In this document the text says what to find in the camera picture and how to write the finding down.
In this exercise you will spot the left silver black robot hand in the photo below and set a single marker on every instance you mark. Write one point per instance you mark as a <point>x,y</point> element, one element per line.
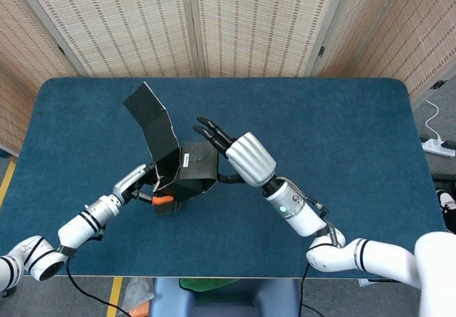
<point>130,183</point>

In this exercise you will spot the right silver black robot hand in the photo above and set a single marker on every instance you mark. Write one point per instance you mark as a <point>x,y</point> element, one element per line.
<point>251,160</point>

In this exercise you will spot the black paper box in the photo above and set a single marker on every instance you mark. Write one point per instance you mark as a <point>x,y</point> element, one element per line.
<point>160,132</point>

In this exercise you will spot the grey plastic bag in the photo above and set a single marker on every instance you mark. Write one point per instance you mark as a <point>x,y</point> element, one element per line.
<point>137,292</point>

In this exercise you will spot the green cloth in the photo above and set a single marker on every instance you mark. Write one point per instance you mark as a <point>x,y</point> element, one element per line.
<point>206,283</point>

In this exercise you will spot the orange packet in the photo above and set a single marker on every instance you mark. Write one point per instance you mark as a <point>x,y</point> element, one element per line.
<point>140,311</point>

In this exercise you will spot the black screen hinge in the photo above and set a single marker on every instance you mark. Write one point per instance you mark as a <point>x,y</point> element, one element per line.
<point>438,84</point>
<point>321,50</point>
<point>61,50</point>

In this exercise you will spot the bamboo folding screen panel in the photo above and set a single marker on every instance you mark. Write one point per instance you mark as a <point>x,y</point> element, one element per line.
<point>392,28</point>
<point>260,21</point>
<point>14,114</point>
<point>32,35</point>
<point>117,21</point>

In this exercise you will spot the white power strip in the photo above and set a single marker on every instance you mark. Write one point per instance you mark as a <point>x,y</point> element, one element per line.
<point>440,147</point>

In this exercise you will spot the black equipment base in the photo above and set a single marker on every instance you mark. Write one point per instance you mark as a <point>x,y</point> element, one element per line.
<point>445,181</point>

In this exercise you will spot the white black shoe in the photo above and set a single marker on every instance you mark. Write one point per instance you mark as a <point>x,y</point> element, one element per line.
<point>445,199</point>

